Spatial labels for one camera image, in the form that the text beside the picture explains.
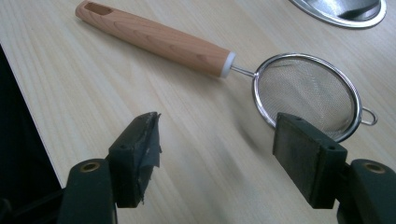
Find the stainless steel bowl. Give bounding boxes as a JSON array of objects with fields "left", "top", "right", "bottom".
[{"left": 289, "top": 0, "right": 388, "bottom": 29}]

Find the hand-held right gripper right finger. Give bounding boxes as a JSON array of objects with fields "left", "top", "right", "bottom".
[{"left": 272, "top": 112, "right": 396, "bottom": 224}]

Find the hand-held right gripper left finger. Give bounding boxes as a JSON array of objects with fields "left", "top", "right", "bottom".
[{"left": 57, "top": 111, "right": 163, "bottom": 224}]

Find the mesh strainer with wooden handle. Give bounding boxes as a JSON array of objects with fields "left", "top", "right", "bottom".
[{"left": 75, "top": 0, "right": 378, "bottom": 144}]

